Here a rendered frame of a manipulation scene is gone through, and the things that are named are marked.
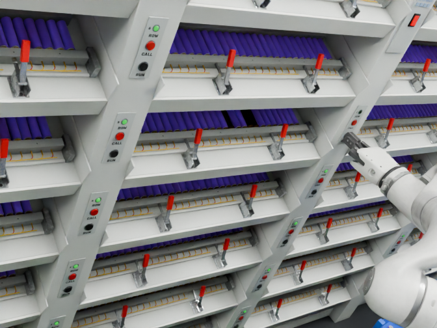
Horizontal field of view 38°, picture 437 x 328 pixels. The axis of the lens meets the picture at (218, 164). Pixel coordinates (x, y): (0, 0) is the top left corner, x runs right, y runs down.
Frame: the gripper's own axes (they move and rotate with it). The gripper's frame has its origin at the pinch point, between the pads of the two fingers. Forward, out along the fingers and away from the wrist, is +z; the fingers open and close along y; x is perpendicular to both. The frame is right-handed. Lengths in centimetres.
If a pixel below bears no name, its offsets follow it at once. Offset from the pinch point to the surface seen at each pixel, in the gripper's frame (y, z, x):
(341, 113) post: -4.8, 3.7, 6.3
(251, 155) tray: -28.4, 4.8, -6.5
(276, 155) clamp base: -21.8, 3.4, -5.7
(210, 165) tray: -42.1, 3.4, -7.0
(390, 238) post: 65, 4, -54
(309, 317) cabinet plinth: 52, 7, -99
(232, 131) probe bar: -33.5, 9.4, -2.2
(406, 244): 89, 7, -66
